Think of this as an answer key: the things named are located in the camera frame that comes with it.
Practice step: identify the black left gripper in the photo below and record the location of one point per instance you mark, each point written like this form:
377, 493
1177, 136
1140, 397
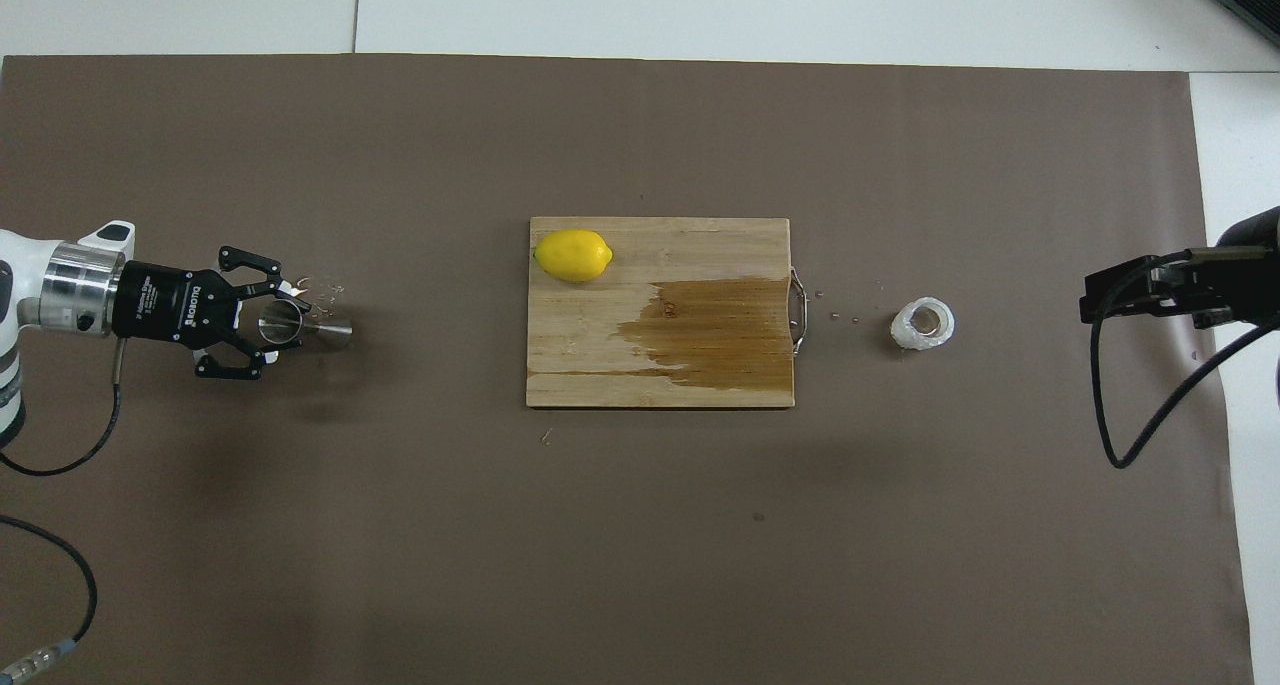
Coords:
165, 303

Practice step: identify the wooden cutting board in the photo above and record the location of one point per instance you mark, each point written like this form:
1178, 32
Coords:
700, 255

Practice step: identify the yellow lemon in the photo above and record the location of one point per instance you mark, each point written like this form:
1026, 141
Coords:
572, 255

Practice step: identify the brown table mat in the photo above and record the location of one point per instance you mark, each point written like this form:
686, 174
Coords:
600, 545

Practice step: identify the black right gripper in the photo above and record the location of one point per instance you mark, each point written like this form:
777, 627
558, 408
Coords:
1250, 275

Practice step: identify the steel jigger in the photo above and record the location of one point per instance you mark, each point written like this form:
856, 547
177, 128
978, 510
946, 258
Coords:
330, 333

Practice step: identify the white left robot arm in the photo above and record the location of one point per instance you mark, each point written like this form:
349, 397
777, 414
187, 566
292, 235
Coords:
85, 285

